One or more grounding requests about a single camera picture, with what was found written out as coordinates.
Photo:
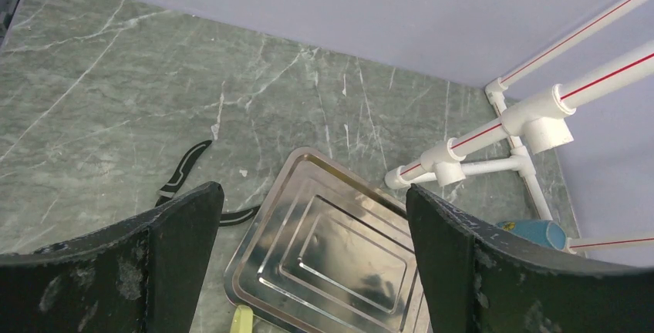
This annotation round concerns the blue floral mug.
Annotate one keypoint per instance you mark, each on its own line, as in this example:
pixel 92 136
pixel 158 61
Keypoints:
pixel 546 233

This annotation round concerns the white PVC pipe frame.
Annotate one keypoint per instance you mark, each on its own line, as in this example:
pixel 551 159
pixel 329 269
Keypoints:
pixel 534 125

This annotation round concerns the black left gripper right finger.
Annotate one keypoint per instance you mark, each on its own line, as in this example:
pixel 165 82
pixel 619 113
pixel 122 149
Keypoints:
pixel 477 277

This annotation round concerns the lime green faceted mug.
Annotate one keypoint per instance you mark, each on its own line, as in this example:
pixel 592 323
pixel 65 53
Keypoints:
pixel 242 320

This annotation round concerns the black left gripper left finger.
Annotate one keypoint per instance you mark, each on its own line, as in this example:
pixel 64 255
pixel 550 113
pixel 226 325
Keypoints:
pixel 141 274

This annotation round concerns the steel serving tray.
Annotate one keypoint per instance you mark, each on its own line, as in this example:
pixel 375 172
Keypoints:
pixel 328 252

